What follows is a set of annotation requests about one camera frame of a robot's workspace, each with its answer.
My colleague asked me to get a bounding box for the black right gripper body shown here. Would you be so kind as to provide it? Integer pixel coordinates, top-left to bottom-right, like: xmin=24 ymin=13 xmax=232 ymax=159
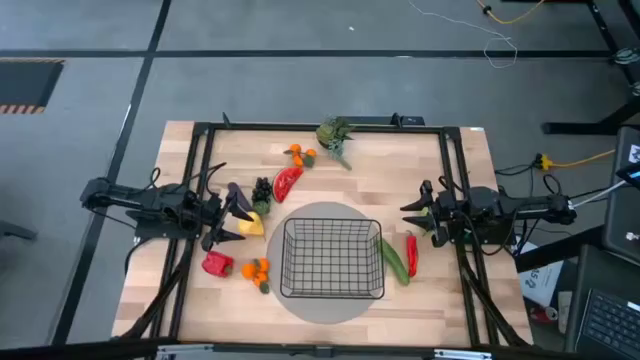
xmin=431 ymin=187 xmax=474 ymax=249

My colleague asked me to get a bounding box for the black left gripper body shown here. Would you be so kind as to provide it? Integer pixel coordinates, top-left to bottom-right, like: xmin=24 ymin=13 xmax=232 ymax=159
xmin=184 ymin=191 xmax=228 ymax=247

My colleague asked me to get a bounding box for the dark purple eggplant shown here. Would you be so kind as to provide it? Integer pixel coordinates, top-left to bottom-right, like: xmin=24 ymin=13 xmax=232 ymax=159
xmin=226 ymin=181 xmax=255 ymax=214

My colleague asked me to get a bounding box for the yellow pear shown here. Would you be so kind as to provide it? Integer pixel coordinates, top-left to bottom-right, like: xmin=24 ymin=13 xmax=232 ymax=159
xmin=237 ymin=210 xmax=266 ymax=238

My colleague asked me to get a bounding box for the red bell pepper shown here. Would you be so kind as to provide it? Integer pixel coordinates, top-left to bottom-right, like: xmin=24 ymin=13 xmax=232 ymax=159
xmin=201 ymin=250 xmax=235 ymax=279

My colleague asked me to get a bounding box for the dark grape bunch with leaves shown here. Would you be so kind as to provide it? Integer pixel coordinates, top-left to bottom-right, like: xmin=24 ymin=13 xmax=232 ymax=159
xmin=251 ymin=176 xmax=274 ymax=217

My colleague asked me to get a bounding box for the red chili pepper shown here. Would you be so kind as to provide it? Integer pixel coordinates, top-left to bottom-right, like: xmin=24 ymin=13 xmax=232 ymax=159
xmin=405 ymin=230 xmax=419 ymax=279

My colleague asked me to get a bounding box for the orange mandarin cluster with leaves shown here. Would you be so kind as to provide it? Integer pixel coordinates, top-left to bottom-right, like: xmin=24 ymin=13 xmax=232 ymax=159
xmin=283 ymin=143 xmax=318 ymax=169
xmin=241 ymin=257 xmax=272 ymax=295

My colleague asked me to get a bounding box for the green cucumber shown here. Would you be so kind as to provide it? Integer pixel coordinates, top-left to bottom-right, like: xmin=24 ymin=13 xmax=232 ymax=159
xmin=380 ymin=238 xmax=411 ymax=287

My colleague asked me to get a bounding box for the red watermelon slice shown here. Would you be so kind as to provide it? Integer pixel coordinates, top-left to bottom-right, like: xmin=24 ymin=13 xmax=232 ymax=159
xmin=272 ymin=166 xmax=305 ymax=204

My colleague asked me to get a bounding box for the white paper sheet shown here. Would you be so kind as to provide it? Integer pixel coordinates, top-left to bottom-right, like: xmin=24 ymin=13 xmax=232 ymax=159
xmin=517 ymin=242 xmax=564 ymax=309

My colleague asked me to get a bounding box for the black desk crossbar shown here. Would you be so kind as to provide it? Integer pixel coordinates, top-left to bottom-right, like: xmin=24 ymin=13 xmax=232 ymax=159
xmin=514 ymin=224 xmax=606 ymax=274

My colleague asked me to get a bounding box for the green succulent plant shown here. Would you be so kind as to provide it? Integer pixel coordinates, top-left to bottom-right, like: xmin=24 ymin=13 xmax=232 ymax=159
xmin=315 ymin=115 xmax=355 ymax=172

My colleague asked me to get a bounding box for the round grey placemat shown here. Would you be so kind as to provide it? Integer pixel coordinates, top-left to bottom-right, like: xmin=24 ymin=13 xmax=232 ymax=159
xmin=265 ymin=201 xmax=389 ymax=325

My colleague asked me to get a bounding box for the red drink can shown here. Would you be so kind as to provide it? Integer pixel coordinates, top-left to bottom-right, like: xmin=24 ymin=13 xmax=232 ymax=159
xmin=529 ymin=305 xmax=559 ymax=324

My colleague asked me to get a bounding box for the black bar with silver brackets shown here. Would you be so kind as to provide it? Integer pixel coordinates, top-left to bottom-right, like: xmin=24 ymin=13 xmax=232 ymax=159
xmin=157 ymin=343 xmax=494 ymax=360

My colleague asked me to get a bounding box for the dark grey computer case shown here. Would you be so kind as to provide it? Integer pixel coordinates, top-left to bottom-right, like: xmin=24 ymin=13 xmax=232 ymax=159
xmin=602 ymin=124 xmax=640 ymax=251

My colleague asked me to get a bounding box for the phone with blue screen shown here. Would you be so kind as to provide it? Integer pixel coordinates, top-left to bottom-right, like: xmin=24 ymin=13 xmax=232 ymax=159
xmin=615 ymin=162 xmax=640 ymax=189

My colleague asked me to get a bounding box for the black furniture foot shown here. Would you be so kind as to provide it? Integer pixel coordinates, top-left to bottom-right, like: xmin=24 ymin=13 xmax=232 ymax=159
xmin=0 ymin=219 xmax=39 ymax=241

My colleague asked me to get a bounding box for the dark laptop keyboard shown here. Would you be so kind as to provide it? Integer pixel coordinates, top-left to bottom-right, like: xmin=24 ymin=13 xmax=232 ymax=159
xmin=564 ymin=244 xmax=640 ymax=360

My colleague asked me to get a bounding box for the black floor hatch striped edge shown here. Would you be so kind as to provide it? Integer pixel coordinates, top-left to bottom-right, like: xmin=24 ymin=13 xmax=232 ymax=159
xmin=0 ymin=58 xmax=66 ymax=115

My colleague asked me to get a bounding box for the black metal table frame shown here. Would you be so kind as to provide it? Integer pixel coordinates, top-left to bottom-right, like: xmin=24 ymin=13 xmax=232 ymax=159
xmin=117 ymin=112 xmax=534 ymax=351

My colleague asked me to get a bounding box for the black wire basket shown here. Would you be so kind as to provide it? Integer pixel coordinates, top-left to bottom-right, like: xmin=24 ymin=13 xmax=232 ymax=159
xmin=279 ymin=217 xmax=386 ymax=300

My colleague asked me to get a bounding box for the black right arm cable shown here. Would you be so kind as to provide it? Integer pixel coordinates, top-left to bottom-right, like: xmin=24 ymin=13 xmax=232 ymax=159
xmin=492 ymin=162 xmax=564 ymax=197

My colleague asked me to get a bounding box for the light grey thin cable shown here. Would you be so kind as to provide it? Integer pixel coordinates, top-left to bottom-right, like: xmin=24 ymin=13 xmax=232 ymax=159
xmin=569 ymin=179 xmax=627 ymax=209

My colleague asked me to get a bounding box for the black desk leg frame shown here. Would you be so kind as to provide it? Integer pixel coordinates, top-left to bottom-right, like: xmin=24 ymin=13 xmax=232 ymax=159
xmin=542 ymin=0 xmax=640 ymax=136

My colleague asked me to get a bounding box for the thin white floor cable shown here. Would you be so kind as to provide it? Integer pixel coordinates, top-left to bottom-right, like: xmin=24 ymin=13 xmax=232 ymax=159
xmin=408 ymin=0 xmax=519 ymax=70

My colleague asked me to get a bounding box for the yellow floor cable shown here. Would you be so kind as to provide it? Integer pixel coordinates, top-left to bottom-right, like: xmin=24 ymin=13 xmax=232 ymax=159
xmin=474 ymin=0 xmax=546 ymax=25

